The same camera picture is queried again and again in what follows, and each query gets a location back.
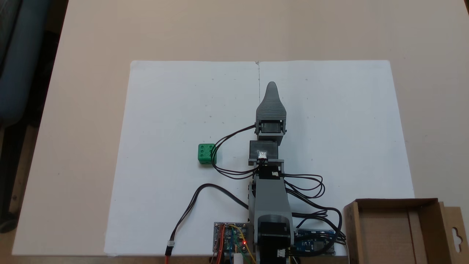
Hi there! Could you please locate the white paper sheet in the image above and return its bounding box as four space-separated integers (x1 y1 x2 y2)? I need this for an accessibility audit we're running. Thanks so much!
256 59 416 256
104 60 260 257

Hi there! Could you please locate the circuit board with coloured wires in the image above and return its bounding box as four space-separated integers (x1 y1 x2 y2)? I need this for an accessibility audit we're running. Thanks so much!
213 221 250 254

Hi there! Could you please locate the blue circuit board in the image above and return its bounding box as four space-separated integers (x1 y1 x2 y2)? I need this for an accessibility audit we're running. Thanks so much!
295 229 336 256

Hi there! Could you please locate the black gripper motor wire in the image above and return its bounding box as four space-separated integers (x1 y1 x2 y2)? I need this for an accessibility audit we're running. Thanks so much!
210 124 259 180

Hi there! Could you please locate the green die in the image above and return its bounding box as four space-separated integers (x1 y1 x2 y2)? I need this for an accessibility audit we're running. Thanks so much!
197 143 218 165

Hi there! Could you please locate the red orange wire pair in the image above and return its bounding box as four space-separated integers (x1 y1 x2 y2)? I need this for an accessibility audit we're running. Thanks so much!
164 224 225 264

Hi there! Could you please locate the black power cable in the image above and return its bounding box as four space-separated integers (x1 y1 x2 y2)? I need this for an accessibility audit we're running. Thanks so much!
166 183 251 256

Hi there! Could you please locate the dark blue chair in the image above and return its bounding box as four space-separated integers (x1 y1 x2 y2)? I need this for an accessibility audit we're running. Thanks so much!
0 0 52 127

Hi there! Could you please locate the black arm wire bundle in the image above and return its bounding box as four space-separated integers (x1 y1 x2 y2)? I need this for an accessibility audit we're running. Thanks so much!
281 173 348 247

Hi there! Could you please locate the brown cardboard box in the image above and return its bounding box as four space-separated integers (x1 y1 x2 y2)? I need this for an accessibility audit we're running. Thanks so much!
343 198 469 264

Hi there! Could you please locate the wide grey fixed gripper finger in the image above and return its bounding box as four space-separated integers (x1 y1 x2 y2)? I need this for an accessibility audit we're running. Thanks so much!
255 81 287 121

